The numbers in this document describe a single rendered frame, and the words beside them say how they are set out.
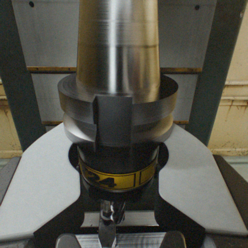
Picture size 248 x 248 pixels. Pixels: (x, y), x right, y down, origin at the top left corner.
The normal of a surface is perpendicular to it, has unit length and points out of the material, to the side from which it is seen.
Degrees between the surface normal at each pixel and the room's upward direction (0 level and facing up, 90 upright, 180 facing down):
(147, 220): 0
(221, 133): 90
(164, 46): 90
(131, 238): 0
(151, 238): 0
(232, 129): 90
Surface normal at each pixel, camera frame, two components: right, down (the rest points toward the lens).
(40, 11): 0.04, 0.49
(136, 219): 0.02, -0.88
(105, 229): 0.03, -0.62
